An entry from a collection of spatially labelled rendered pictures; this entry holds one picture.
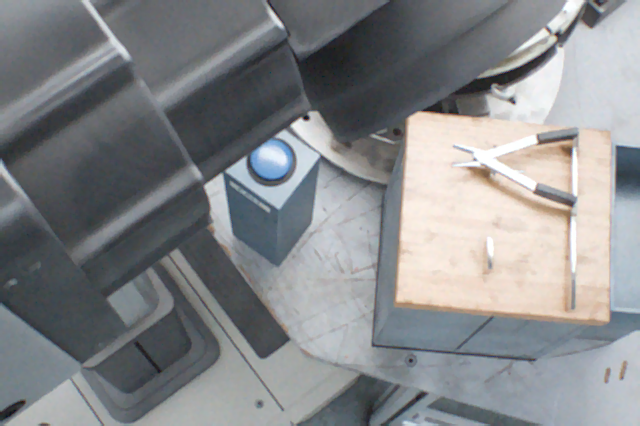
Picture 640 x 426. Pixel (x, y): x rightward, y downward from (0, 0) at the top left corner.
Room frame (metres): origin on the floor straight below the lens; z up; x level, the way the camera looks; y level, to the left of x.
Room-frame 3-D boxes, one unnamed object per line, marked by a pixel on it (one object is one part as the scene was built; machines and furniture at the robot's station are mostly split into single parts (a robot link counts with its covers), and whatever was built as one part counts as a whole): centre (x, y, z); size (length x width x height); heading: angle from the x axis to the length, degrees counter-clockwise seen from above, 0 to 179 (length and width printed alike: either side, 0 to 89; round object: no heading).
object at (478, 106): (0.49, -0.16, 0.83); 0.05 x 0.04 x 0.02; 112
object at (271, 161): (0.33, 0.05, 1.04); 0.04 x 0.04 x 0.01
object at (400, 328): (0.30, -0.18, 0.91); 0.19 x 0.19 x 0.26; 3
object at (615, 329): (0.30, -0.33, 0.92); 0.17 x 0.11 x 0.28; 3
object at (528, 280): (0.30, -0.18, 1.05); 0.20 x 0.19 x 0.02; 93
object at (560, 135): (0.37, -0.22, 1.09); 0.04 x 0.01 x 0.02; 108
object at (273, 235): (0.33, 0.05, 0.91); 0.07 x 0.07 x 0.25; 62
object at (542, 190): (0.32, -0.22, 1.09); 0.04 x 0.01 x 0.02; 78
